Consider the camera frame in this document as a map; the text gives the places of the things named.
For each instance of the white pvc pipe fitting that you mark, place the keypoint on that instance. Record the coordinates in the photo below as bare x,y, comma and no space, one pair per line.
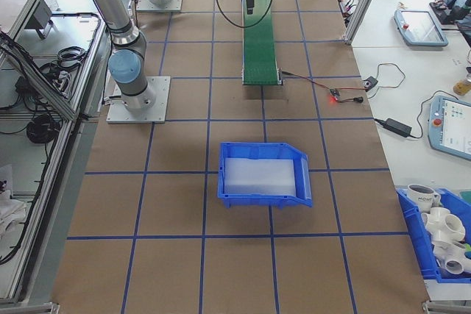
441,222
450,262

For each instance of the white printed mug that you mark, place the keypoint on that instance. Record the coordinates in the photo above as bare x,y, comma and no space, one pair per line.
421,200

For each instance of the blue grey teach pendant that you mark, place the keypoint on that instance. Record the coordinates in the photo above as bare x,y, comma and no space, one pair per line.
419,29
441,123

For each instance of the metal v-shaped frame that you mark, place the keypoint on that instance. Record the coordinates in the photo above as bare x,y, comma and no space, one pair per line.
55,189

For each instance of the blue parts bin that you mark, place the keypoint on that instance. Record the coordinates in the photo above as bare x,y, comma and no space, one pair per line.
412,225

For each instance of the white crumpled cloth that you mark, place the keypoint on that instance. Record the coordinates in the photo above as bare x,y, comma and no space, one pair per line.
11,207

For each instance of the grey metal box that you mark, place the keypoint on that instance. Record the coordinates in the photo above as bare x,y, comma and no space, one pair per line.
40,16

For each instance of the white power strip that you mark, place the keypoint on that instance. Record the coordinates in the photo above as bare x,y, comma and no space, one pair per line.
62,79

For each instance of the small circuit board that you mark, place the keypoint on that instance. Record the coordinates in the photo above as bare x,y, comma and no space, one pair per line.
334,94

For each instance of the aluminium profile post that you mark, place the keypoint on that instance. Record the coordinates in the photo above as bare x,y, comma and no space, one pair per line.
363,5

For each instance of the blue plastic bin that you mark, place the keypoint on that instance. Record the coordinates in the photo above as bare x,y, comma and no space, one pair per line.
257,149

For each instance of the black adapter block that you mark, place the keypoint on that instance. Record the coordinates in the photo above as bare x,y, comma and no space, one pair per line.
22,86

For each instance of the green conveyor belt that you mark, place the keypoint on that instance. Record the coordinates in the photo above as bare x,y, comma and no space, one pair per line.
257,53

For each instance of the black controller device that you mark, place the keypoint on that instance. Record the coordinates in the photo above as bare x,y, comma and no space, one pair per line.
447,16

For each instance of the small black switch box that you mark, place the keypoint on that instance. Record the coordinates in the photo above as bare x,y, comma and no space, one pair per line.
369,82

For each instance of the small black power adapter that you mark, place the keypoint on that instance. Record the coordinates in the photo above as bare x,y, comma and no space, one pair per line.
397,126

